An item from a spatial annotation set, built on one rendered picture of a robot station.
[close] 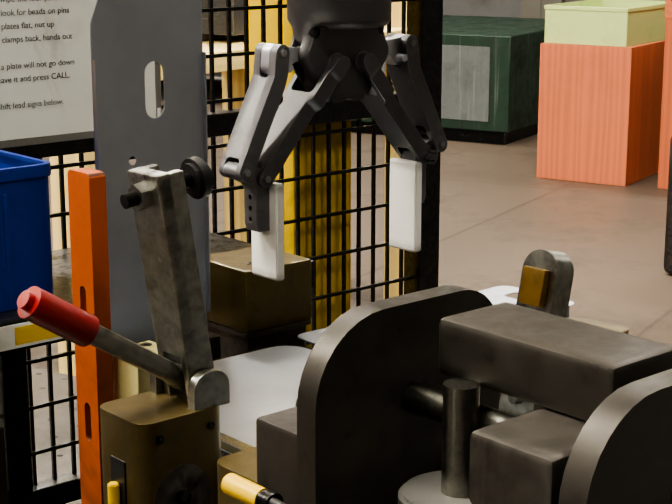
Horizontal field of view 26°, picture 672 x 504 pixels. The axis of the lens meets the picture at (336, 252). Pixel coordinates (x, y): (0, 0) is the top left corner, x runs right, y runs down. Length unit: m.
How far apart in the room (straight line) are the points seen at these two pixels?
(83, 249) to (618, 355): 0.51
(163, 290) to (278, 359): 0.31
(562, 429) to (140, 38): 0.72
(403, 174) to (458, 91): 7.89
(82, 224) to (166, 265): 0.11
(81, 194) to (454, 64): 7.98
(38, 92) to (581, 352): 0.98
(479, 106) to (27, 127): 7.50
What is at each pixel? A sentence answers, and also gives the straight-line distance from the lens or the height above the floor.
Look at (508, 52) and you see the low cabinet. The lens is 8.86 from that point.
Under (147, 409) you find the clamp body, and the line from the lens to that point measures 1.01.
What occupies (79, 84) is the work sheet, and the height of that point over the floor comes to 1.20.
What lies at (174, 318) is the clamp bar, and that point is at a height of 1.11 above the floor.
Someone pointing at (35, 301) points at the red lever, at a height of 1.14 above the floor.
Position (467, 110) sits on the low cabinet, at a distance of 9.00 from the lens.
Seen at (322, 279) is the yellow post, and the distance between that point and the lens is 1.87.
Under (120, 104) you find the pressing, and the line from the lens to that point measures 1.27.
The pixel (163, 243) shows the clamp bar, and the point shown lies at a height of 1.17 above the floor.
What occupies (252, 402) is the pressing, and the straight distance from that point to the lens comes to 1.17.
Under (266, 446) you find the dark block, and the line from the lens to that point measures 0.78.
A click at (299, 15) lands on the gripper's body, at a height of 1.31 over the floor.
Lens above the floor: 1.38
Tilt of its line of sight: 13 degrees down
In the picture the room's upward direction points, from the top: straight up
